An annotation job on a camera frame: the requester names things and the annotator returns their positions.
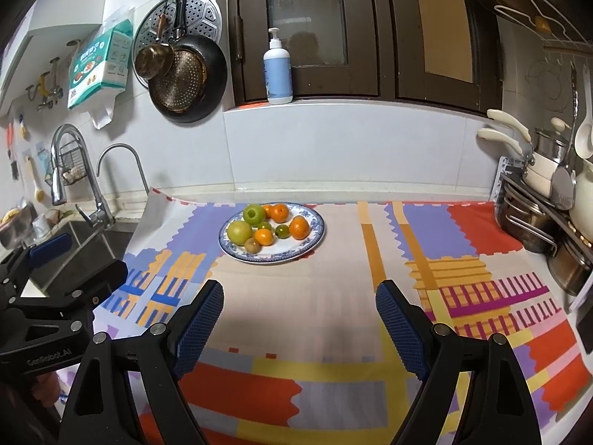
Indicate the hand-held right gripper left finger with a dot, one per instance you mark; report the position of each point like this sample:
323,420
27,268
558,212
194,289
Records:
199,329

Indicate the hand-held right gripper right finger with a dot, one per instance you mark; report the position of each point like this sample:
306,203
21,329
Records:
400,329

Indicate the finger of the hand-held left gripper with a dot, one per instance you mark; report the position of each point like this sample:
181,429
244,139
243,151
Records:
92,280
51,246

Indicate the yellow-green pear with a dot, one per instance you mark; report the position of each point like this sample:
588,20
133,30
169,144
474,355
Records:
239,232

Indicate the blue white porcelain plate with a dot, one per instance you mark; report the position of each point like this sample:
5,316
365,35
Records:
305,245

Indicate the green tangerine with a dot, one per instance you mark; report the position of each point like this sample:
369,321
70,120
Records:
282,231

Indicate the large orange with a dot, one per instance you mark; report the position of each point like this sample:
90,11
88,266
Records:
299,227

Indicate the steel kitchen sink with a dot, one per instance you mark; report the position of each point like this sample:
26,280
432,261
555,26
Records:
78,250

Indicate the metal bowl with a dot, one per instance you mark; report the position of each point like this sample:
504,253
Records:
16,231

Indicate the yellow dish brush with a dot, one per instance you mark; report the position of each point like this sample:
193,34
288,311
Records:
38,192

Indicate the chrome pull-down faucet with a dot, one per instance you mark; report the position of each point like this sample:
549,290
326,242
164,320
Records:
58,185

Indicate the colourful patterned table mat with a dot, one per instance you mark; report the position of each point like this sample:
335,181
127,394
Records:
324,296

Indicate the brown kiwi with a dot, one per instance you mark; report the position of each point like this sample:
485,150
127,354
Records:
253,245

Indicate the thin chrome gooseneck faucet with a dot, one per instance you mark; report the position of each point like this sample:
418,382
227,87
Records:
134,157

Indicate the small yellow-green fruit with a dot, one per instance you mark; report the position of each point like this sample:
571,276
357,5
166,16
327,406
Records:
264,225

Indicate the green apple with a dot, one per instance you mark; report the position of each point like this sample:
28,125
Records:
253,214

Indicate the stainless steel pot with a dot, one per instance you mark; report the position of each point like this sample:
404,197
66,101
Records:
570,269
523,222

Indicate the teal white box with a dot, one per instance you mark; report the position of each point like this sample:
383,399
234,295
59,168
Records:
99,65

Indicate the brass strainer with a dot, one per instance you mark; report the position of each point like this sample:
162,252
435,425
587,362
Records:
180,85

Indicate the brass ladle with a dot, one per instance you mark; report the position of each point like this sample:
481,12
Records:
153,60

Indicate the metal spatula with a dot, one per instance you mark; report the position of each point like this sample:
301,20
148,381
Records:
563,185

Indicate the white kettle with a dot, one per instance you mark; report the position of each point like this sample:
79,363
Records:
583,199

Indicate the black frying pan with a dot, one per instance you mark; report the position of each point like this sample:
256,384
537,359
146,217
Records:
211,83

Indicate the white ladle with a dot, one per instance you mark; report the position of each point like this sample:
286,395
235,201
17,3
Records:
584,143

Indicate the blue white pump bottle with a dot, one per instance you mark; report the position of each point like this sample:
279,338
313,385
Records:
278,79

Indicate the perforated metal steamer plate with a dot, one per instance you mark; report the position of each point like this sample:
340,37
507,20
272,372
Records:
199,18

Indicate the metal wall hooks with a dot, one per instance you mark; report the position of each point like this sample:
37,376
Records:
44,85

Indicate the dark brown window frame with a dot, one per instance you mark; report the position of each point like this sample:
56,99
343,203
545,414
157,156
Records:
370,32

